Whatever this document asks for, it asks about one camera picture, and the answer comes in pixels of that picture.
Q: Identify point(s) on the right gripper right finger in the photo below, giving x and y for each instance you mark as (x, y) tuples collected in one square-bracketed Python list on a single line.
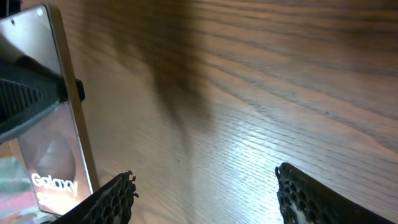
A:
[(302, 199)]

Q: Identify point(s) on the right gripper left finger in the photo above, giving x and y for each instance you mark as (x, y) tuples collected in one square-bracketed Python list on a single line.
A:
[(111, 204)]

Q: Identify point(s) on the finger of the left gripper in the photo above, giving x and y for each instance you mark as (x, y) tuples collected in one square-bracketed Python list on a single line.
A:
[(29, 92)]

